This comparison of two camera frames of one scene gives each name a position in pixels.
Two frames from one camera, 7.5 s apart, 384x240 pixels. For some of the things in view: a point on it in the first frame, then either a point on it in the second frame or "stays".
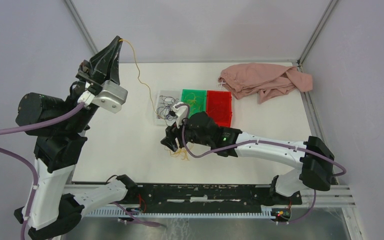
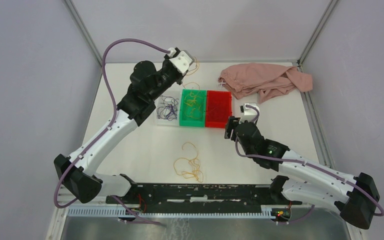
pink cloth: x=264 y=79 stays
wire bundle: x=181 y=151 → x=188 y=168
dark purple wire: x=162 y=111 stays
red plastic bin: x=219 y=106 stays
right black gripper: x=172 y=131 → x=232 y=122
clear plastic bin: x=165 y=99 stays
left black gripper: x=101 y=63 → x=167 y=62
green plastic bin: x=196 y=99 stays
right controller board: x=281 y=214 stays
